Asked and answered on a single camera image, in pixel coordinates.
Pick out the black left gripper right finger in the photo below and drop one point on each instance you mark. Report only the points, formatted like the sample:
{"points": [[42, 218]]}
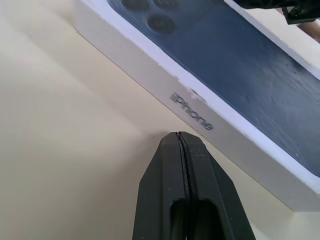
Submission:
{"points": [[215, 200]]}

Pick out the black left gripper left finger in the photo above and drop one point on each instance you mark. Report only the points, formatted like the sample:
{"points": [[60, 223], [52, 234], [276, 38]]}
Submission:
{"points": [[160, 190]]}

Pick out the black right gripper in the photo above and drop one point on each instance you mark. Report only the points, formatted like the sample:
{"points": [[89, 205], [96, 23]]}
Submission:
{"points": [[300, 16]]}

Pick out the white iPhone box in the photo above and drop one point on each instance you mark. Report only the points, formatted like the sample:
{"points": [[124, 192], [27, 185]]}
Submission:
{"points": [[155, 75]]}

